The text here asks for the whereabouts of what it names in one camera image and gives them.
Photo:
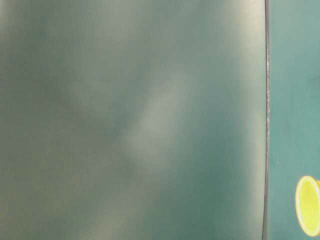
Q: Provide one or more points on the orange plastic cup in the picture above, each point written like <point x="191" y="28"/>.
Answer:
<point x="307" y="205"/>

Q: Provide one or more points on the blurred grey-green foreground panel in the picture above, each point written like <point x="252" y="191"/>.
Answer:
<point x="132" y="119"/>

